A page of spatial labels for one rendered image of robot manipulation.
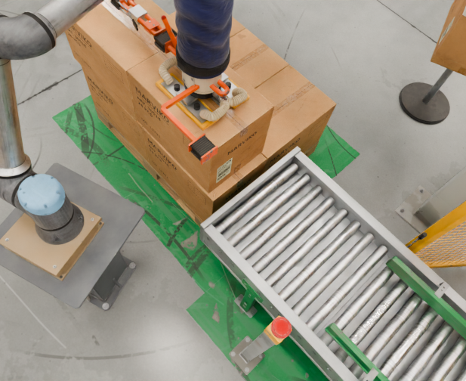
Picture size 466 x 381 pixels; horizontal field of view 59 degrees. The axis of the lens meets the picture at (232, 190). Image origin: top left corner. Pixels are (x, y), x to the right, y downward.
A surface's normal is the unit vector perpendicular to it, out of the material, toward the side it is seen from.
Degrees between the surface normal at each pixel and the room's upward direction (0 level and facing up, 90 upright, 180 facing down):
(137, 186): 0
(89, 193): 0
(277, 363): 0
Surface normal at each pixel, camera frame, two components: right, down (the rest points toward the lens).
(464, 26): -0.45, 0.78
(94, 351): 0.08, -0.44
